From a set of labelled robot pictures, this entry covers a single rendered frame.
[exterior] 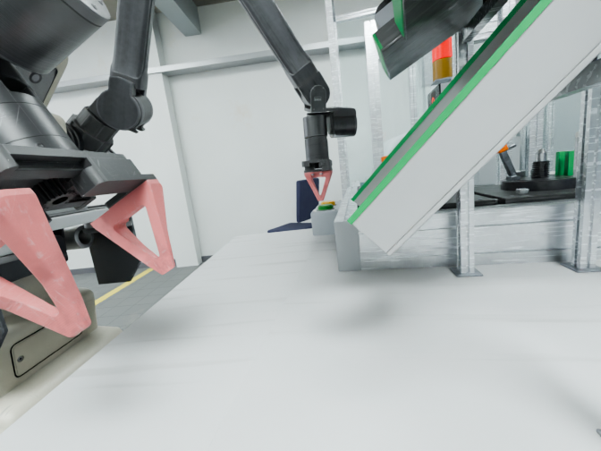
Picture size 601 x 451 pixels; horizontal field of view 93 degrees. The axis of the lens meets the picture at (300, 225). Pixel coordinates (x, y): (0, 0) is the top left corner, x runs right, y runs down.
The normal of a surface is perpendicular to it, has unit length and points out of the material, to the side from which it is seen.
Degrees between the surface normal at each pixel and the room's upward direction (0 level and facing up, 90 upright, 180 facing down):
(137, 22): 106
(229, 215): 90
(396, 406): 0
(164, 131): 90
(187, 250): 90
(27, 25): 138
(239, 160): 90
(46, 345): 98
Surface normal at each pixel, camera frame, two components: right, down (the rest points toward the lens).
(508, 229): -0.19, 0.21
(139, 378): -0.11, -0.98
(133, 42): 0.23, 0.43
